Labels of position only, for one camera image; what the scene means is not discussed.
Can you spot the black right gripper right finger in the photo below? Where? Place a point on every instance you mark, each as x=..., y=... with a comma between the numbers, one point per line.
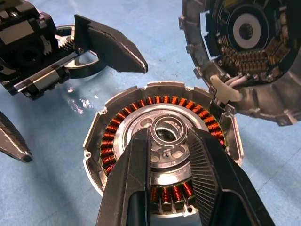
x=211, y=169

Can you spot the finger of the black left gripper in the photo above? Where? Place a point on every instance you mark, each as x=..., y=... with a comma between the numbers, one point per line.
x=11, y=141
x=110, y=47

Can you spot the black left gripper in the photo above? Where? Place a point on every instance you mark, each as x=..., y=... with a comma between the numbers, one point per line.
x=26, y=47

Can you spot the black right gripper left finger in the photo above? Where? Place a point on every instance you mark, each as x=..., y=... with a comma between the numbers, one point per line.
x=131, y=179

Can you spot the silver motor lid circuit board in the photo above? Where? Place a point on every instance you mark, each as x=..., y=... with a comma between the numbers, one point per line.
x=254, y=58

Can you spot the silver motor housing copper coils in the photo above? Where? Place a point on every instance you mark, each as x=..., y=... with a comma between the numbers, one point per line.
x=164, y=100

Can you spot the blue table cover sheet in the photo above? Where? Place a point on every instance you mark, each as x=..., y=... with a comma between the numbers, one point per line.
x=47, y=188

